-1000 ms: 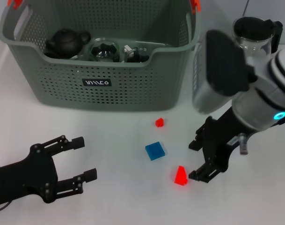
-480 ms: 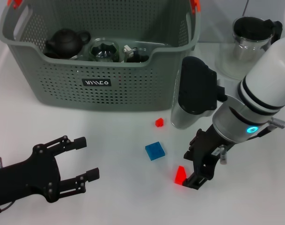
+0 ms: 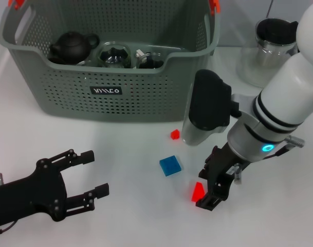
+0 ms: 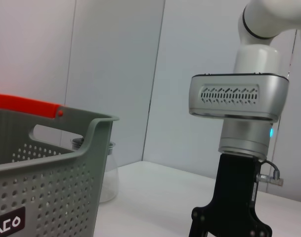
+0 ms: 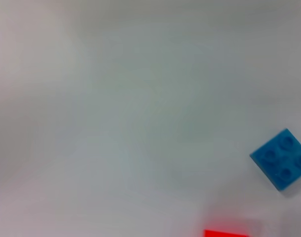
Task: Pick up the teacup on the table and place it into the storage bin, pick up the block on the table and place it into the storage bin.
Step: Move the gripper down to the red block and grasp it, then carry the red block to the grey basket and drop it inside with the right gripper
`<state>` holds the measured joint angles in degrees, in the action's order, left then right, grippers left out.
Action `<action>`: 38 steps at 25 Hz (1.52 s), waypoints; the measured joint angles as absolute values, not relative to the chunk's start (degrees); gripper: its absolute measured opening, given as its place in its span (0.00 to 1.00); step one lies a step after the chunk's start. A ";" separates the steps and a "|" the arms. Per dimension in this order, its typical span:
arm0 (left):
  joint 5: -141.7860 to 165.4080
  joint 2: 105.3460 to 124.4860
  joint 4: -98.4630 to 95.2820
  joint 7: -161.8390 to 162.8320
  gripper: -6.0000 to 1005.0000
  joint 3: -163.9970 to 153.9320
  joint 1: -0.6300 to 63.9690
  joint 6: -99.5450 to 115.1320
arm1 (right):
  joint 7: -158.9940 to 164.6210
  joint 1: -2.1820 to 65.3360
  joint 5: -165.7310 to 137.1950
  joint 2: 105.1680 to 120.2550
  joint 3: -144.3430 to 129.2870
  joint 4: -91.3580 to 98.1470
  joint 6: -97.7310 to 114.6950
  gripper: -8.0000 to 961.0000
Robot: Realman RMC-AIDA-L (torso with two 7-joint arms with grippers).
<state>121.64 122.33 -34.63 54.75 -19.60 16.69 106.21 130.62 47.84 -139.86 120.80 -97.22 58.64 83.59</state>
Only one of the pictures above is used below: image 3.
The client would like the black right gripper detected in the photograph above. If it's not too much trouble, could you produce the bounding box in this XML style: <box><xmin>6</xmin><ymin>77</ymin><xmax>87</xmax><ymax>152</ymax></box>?
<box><xmin>195</xmin><ymin>143</ymin><xmax>246</xmax><ymax>211</ymax></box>

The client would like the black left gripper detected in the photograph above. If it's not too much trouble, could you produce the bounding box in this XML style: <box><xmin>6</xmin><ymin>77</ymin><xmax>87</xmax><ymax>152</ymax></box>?
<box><xmin>0</xmin><ymin>149</ymin><xmax>110</xmax><ymax>228</ymax></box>

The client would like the bright red wedge brick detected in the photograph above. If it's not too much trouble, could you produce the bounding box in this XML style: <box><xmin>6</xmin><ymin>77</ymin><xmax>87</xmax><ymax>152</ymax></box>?
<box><xmin>191</xmin><ymin>181</ymin><xmax>205</xmax><ymax>203</ymax></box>

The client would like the glass teacup black holder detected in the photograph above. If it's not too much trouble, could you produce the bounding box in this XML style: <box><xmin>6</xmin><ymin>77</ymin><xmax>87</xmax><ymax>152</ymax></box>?
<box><xmin>96</xmin><ymin>42</ymin><xmax>131</xmax><ymax>69</ymax></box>
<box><xmin>75</xmin><ymin>59</ymin><xmax>98</xmax><ymax>67</ymax></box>
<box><xmin>137</xmin><ymin>52</ymin><xmax>165</xmax><ymax>69</ymax></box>

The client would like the white toy brick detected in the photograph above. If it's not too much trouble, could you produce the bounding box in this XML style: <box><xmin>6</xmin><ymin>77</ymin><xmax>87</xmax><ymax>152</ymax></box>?
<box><xmin>135</xmin><ymin>49</ymin><xmax>152</xmax><ymax>61</ymax></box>

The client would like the grey perforated plastic storage bin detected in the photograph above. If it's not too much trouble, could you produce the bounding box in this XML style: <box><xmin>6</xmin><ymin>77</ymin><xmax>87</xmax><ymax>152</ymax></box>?
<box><xmin>0</xmin><ymin>0</ymin><xmax>221</xmax><ymax>123</ymax></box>

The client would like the blue square four-stud brick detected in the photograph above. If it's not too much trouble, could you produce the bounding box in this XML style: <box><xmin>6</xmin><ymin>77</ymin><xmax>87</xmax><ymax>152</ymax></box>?
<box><xmin>159</xmin><ymin>155</ymin><xmax>183</xmax><ymax>178</ymax></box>

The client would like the right gripper silver connector plug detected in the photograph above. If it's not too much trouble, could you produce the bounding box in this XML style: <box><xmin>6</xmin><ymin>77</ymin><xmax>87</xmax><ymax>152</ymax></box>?
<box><xmin>286</xmin><ymin>135</ymin><xmax>305</xmax><ymax>148</ymax></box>

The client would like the black ceramic teapot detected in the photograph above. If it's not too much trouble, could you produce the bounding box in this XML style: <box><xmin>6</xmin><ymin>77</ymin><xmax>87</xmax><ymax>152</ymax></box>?
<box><xmin>48</xmin><ymin>31</ymin><xmax>100</xmax><ymax>65</ymax></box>

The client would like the glass pitcher black lid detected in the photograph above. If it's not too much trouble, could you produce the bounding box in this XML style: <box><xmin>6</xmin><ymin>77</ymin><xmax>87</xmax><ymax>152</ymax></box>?
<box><xmin>235</xmin><ymin>17</ymin><xmax>300</xmax><ymax>88</ymax></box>

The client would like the small silver gripper cable connector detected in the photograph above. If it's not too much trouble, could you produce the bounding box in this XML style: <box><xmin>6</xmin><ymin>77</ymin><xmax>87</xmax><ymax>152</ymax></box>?
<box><xmin>233</xmin><ymin>163</ymin><xmax>243</xmax><ymax>185</ymax></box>

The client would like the right gripper dark cable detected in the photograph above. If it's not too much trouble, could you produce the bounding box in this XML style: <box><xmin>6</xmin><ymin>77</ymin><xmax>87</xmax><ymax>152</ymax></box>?
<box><xmin>263</xmin><ymin>145</ymin><xmax>292</xmax><ymax>160</ymax></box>

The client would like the gripper dark cable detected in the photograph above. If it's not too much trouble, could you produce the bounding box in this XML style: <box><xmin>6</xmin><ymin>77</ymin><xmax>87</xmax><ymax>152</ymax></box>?
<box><xmin>0</xmin><ymin>218</ymin><xmax>18</xmax><ymax>236</ymax></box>
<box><xmin>263</xmin><ymin>145</ymin><xmax>292</xmax><ymax>160</ymax></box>

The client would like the left gripper dark cable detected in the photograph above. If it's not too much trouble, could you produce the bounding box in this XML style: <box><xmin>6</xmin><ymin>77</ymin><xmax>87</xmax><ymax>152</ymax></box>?
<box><xmin>0</xmin><ymin>218</ymin><xmax>18</xmax><ymax>236</ymax></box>

